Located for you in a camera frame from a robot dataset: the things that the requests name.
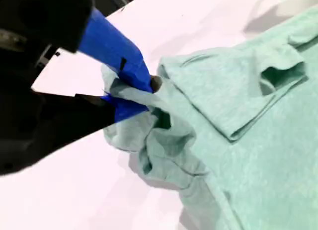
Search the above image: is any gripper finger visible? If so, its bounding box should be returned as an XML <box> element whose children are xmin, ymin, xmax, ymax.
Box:
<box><xmin>0</xmin><ymin>89</ymin><xmax>150</xmax><ymax>176</ymax></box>
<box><xmin>0</xmin><ymin>0</ymin><xmax>164</xmax><ymax>95</ymax></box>

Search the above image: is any pale green T-shirt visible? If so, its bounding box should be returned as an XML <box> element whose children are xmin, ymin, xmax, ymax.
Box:
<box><xmin>100</xmin><ymin>5</ymin><xmax>318</xmax><ymax>230</ymax></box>

